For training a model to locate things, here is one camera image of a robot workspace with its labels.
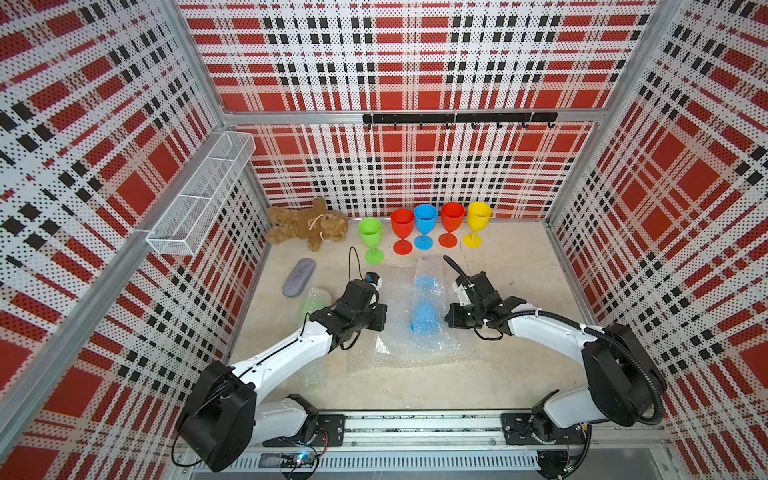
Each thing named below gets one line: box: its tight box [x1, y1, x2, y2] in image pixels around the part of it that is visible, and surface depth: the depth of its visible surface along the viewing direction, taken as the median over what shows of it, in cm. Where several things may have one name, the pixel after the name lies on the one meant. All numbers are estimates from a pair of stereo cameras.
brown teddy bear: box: [266, 197, 349, 252], surface depth 113 cm
